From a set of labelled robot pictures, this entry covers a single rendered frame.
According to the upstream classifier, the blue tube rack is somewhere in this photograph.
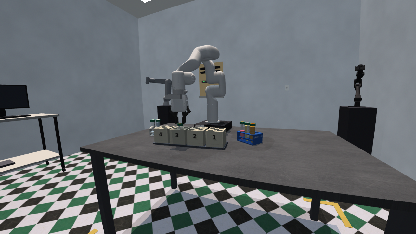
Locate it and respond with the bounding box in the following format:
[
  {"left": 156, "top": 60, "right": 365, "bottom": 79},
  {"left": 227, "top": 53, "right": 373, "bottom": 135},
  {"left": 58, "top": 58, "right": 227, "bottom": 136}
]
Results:
[{"left": 237, "top": 131, "right": 263, "bottom": 145}]

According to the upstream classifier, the clear tube with dark green cap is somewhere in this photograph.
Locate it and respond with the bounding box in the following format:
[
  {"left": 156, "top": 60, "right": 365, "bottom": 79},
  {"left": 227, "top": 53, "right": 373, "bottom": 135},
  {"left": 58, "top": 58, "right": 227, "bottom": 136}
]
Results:
[{"left": 150, "top": 119, "right": 155, "bottom": 132}]

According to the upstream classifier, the centrifuge tube with pink liquid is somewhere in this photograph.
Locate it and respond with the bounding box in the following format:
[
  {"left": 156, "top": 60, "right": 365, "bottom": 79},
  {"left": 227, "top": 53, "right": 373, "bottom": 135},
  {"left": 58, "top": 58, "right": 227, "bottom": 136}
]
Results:
[{"left": 240, "top": 121, "right": 245, "bottom": 137}]

